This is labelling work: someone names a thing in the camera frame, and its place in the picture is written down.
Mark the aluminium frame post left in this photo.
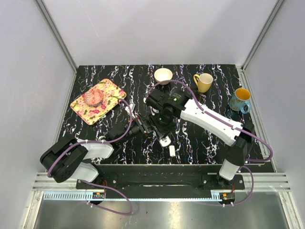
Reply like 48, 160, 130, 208
34, 0, 78, 72

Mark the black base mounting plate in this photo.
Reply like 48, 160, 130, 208
76, 164, 246, 198

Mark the blue butterfly mug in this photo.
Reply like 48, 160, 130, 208
229, 88, 252, 114

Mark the yellow mug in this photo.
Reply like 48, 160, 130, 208
193, 73, 213, 93

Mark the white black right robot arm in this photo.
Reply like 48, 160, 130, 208
144, 89, 254, 189

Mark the aluminium frame post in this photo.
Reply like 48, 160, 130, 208
241, 0, 286, 71
34, 0, 78, 72

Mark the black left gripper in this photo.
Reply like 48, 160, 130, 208
119, 114, 155, 145

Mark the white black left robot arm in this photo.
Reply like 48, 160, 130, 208
40, 114, 156, 189

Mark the pink patterned glass bowl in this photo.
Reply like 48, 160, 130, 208
82, 88, 103, 107

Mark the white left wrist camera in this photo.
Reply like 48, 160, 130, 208
125, 103, 135, 115

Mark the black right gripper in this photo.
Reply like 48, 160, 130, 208
148, 108, 176, 140

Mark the aluminium frame post right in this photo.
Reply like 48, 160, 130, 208
241, 0, 286, 71

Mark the white remote battery cover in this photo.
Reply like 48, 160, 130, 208
169, 145, 175, 157

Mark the white remote control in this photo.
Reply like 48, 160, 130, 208
159, 136, 171, 147

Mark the cream ceramic bowl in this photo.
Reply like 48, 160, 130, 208
154, 68, 173, 83

